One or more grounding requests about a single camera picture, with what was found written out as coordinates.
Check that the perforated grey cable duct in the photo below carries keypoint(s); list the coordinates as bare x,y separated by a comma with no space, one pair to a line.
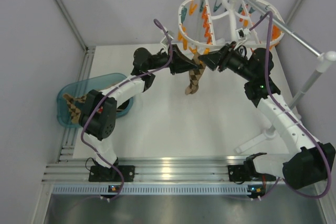
159,189

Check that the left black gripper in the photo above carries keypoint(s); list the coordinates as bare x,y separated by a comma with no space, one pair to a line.
179,62

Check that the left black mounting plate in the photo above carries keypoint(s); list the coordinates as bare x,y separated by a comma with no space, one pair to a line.
104,174

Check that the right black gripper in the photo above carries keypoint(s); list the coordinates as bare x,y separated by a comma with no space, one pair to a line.
220,58

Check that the orange clothes peg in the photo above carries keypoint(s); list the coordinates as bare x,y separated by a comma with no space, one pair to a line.
206,51
185,43

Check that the black mounting plate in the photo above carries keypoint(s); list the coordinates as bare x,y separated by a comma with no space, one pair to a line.
104,174
238,174

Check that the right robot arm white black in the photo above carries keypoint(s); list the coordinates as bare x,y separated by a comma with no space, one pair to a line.
308,161

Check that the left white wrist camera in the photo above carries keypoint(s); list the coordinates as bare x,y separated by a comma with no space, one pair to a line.
168,37

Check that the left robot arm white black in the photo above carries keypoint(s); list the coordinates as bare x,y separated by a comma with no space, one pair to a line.
96,127

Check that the aluminium rail frame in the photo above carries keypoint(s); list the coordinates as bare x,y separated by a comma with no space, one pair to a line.
167,135

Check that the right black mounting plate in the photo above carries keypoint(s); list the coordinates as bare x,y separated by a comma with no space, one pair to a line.
238,174

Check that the teal plastic basket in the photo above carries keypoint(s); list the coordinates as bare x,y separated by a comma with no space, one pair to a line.
80,88

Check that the white rack base foot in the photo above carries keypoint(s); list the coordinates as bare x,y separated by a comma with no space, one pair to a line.
266,134

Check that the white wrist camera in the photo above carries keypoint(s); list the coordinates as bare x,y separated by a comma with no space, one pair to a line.
168,37
242,36

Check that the brown checkered sock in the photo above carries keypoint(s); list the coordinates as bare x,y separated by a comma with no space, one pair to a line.
73,107
195,75

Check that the white round clip hanger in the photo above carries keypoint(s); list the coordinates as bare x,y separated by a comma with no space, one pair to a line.
212,24

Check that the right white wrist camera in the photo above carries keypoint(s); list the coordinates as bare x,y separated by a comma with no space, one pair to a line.
242,36

